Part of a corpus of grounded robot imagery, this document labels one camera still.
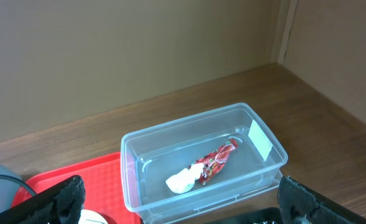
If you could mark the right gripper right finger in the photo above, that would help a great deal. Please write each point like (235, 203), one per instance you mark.
(301, 204)

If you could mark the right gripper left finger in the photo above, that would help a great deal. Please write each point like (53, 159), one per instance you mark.
(59, 204)

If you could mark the light blue plate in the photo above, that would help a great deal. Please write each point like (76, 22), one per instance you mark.
(91, 217)

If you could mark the red snack wrapper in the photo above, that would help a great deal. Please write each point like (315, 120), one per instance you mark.
(208, 166)

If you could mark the white napkin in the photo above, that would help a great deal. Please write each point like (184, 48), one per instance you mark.
(184, 181)

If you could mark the black tray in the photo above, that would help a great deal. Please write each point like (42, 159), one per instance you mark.
(269, 215)

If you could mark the red plastic tray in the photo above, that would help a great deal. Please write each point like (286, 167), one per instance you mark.
(102, 179)

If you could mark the clear plastic bin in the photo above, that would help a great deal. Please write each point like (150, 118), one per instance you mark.
(151, 155)

